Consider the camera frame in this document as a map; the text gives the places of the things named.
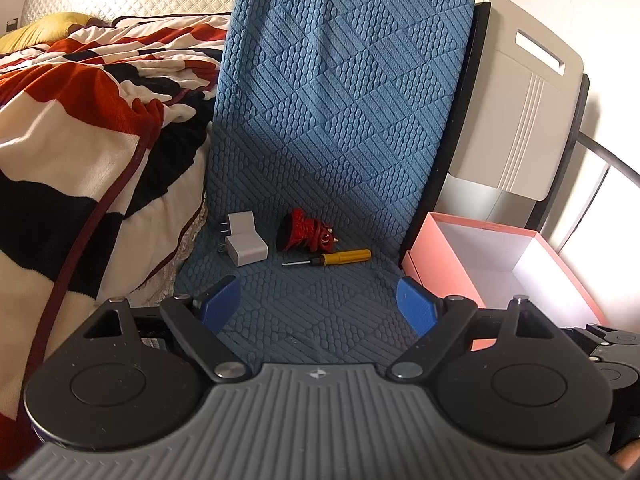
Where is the blue textured chair cover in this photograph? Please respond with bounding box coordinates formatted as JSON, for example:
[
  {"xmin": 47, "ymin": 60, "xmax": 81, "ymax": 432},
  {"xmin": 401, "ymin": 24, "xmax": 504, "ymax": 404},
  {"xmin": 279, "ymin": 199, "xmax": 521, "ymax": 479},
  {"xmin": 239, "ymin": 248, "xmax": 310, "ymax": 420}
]
[{"xmin": 176, "ymin": 0, "xmax": 474, "ymax": 368}]

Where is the red lion dance figurine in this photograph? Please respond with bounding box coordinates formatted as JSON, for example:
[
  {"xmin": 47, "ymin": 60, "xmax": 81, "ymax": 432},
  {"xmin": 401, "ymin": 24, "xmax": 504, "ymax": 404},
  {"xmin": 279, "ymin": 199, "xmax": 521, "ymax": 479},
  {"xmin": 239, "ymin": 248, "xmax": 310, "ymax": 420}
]
[{"xmin": 276, "ymin": 208, "xmax": 338, "ymax": 254}]

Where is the pink cardboard box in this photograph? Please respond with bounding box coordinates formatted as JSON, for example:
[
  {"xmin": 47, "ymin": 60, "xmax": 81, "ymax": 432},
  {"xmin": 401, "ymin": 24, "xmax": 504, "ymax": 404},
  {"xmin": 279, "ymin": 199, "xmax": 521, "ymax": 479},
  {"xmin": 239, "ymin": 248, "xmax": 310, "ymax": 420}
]
[{"xmin": 402, "ymin": 212, "xmax": 608, "ymax": 327}]

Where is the yellow handle screwdriver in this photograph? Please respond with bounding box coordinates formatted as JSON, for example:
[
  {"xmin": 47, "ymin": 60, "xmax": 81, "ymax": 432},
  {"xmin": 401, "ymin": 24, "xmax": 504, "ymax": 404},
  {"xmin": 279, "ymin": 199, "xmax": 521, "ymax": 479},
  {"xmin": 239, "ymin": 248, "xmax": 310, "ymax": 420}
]
[{"xmin": 282, "ymin": 249, "xmax": 372, "ymax": 268}]

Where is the white charger front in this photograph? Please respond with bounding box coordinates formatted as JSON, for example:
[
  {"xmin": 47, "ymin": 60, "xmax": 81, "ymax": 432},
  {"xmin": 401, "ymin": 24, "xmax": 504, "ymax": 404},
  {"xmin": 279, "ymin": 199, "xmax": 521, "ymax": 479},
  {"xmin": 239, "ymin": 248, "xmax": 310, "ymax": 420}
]
[{"xmin": 224, "ymin": 231, "xmax": 268, "ymax": 268}]

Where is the white charger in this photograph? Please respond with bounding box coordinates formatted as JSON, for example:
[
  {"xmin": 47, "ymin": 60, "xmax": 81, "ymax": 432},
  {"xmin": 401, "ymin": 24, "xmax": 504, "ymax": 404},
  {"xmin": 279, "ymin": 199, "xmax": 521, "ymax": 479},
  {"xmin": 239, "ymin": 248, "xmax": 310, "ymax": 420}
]
[
  {"xmin": 224, "ymin": 231, "xmax": 268, "ymax": 268},
  {"xmin": 218, "ymin": 210, "xmax": 255, "ymax": 236}
]

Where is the yellow pillow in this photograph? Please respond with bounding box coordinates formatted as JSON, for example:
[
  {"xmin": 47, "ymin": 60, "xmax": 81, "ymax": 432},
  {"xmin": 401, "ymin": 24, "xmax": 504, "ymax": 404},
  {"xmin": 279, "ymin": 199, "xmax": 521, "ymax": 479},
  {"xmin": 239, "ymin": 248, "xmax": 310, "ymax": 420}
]
[{"xmin": 0, "ymin": 12, "xmax": 92, "ymax": 54}]

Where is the black curved metal rail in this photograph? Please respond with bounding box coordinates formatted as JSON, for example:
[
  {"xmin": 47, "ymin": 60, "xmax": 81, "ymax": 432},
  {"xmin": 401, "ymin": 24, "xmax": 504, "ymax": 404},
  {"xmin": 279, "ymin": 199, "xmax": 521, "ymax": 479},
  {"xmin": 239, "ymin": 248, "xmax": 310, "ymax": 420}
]
[{"xmin": 577, "ymin": 131, "xmax": 640, "ymax": 188}]

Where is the red white black blanket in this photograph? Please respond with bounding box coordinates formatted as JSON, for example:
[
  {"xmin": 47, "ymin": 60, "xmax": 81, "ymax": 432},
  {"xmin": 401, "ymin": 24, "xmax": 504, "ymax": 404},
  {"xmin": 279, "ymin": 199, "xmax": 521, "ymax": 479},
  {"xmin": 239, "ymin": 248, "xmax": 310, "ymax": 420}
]
[{"xmin": 1, "ymin": 15, "xmax": 229, "ymax": 468}]

